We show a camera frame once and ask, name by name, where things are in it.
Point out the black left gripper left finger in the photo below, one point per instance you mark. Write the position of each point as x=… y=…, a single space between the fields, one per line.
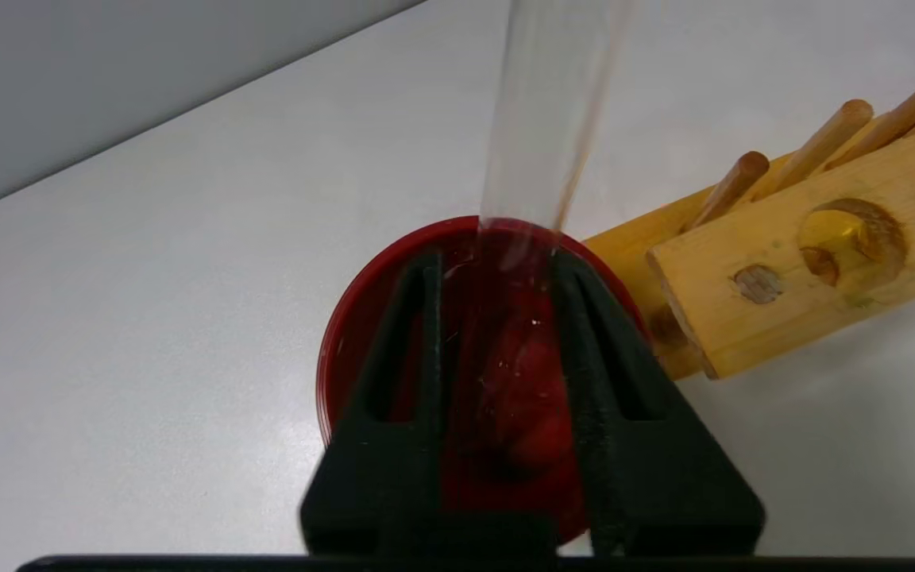
x=378 y=485

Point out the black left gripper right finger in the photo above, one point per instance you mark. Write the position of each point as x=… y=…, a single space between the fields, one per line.
x=664 y=485

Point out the test tube with orange-red pigment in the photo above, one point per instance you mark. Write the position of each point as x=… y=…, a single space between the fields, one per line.
x=545 y=119

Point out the wooden test tube rack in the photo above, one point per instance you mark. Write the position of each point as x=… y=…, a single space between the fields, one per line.
x=743 y=318

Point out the dark red cup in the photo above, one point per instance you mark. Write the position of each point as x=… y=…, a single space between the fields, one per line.
x=350 y=318

